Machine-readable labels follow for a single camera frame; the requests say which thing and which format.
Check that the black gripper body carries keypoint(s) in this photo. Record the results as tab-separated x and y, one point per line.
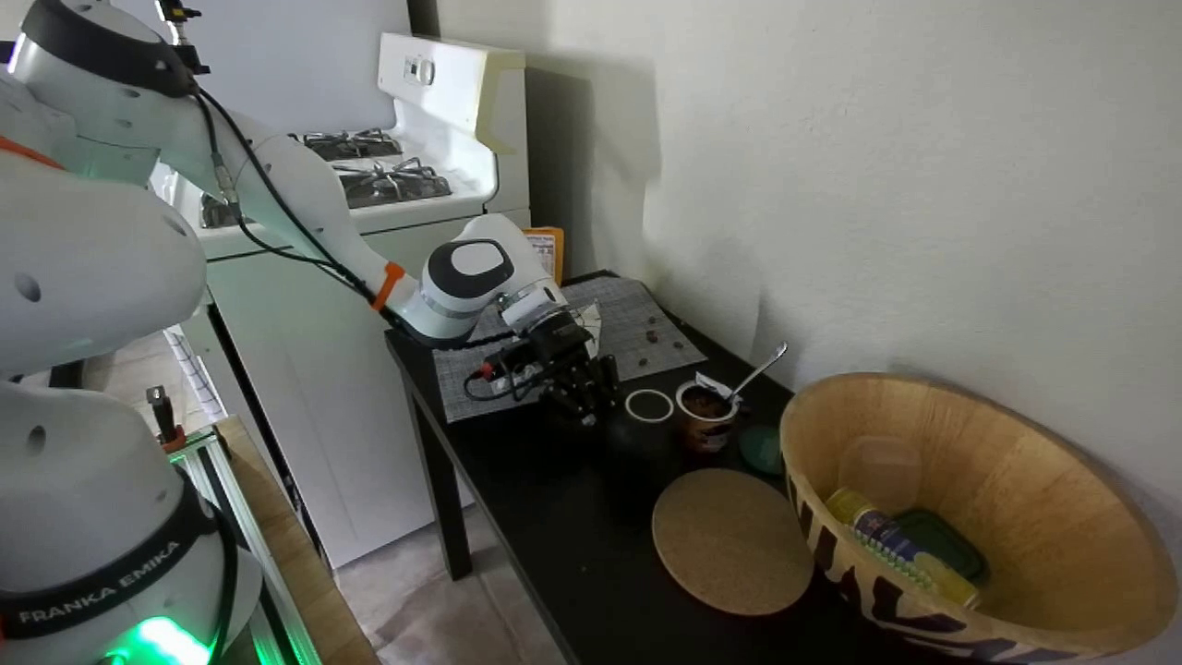
558	352

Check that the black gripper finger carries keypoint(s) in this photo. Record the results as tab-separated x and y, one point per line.
602	388
564	402

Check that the black mug white rim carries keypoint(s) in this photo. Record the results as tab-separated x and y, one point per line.
637	448

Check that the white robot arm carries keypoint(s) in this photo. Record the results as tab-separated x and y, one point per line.
94	106

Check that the grey checkered place mat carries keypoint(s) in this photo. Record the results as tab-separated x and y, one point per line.
632	332

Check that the small patterned cup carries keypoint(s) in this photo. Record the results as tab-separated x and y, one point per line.
702	416

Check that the printed paper card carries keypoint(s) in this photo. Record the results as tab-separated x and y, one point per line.
553	247

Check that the black table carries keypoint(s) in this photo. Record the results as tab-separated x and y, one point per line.
581	543

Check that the green round object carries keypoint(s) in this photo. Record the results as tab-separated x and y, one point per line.
763	452

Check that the round cork coaster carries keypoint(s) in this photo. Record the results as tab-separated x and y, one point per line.
729	540

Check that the white stove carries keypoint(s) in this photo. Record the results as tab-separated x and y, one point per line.
427	133

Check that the yellow green box in bowl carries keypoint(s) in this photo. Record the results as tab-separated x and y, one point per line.
917	540

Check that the large wooden bowl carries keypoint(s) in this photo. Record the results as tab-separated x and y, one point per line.
1074	567

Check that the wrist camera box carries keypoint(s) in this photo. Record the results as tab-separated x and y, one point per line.
539	304

